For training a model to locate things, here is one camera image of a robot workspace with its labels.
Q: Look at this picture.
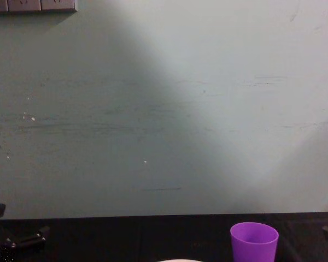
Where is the purple plastic cup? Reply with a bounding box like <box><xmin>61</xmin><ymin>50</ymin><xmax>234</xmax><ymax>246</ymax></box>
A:
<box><xmin>230</xmin><ymin>222</ymin><xmax>279</xmax><ymax>262</ymax></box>

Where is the black table cloth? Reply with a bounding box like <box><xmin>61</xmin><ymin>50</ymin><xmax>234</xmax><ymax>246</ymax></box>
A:
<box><xmin>0</xmin><ymin>211</ymin><xmax>328</xmax><ymax>262</ymax></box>

